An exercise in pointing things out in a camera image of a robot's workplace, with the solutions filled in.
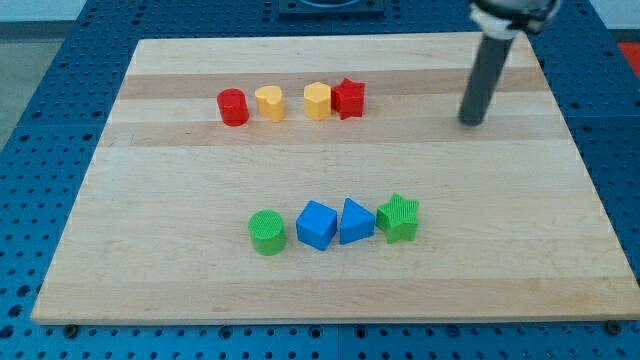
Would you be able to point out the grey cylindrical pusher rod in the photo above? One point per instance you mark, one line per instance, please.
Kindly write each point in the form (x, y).
(486, 71)

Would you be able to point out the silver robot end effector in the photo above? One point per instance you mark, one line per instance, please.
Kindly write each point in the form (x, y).
(505, 19)

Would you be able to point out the green cylinder block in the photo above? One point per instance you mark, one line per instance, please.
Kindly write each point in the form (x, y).
(266, 230)

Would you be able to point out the red star block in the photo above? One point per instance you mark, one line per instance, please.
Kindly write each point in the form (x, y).
(348, 98)

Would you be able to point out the yellow hexagon block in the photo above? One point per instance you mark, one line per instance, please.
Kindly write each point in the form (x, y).
(317, 101)

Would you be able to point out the green star block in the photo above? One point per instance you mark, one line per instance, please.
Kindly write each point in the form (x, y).
(398, 219)

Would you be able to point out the blue triangle block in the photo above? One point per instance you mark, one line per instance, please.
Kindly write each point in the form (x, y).
(356, 223)

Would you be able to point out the yellow heart block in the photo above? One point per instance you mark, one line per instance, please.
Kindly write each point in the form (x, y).
(270, 102)

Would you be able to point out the blue cube block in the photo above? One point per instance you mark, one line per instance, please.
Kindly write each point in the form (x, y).
(316, 225)

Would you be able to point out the red cylinder block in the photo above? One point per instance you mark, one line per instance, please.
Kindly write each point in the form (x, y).
(233, 107)

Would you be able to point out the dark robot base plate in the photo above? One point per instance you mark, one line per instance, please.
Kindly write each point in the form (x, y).
(299, 8)

